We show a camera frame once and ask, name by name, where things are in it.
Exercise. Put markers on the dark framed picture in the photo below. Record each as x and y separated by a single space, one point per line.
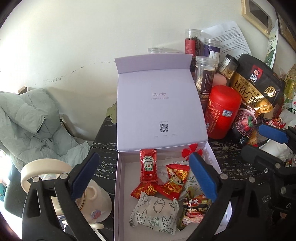
285 32

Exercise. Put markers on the lavender gift box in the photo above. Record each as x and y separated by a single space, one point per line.
158 107

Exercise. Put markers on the white smartphone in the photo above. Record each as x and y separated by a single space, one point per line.
64 224

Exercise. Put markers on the black lid clear jar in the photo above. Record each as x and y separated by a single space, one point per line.
228 66

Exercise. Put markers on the clear plastic wrapper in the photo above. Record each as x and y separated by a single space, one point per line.
162 167

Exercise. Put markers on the white patterned snack packet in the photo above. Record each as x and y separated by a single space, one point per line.
156 213
191 181

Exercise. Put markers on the gold picture frame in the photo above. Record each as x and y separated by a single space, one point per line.
253 13

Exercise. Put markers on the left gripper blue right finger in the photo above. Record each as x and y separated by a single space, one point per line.
206 176

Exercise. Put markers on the dark cereal snack packet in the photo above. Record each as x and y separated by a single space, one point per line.
194 209

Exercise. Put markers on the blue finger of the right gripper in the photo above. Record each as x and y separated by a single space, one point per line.
273 133

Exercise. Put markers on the small red gold snack packet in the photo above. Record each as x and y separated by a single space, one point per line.
150 189

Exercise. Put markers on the red figure print snack packet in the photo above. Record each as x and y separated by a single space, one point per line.
177 174

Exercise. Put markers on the clear jar behind box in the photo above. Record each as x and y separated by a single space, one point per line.
161 50

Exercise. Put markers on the black gold oat bag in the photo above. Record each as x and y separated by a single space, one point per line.
260 90

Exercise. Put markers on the clear jar red label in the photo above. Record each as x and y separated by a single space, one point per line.
193 45

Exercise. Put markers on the clear jar purple label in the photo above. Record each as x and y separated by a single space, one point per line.
211 49

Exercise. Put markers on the green white tea pouch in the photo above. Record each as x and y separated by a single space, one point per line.
272 45

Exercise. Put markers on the red ribbon bow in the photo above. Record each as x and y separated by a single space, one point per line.
193 148

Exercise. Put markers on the red Heinz ketchup sachet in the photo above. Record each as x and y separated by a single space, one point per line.
148 162

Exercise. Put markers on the red cylindrical canister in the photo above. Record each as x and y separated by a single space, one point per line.
223 105

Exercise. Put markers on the grey-green puffer jacket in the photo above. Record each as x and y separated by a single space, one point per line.
31 130

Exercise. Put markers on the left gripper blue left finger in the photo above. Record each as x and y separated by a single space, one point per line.
81 175

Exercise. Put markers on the white printed paper sheet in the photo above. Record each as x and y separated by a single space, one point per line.
231 39

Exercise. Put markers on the clear jar dark label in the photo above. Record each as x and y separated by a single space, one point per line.
204 74

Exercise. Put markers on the green flower coaster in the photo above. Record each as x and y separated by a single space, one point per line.
112 113

